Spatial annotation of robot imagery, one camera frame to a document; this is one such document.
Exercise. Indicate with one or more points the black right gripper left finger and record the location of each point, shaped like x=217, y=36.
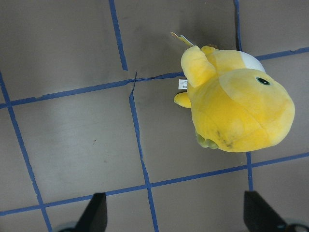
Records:
x=94, y=217

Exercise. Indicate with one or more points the yellow plush dinosaur toy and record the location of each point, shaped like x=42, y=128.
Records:
x=235, y=105

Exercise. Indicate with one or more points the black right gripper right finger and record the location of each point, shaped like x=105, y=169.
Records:
x=259, y=216

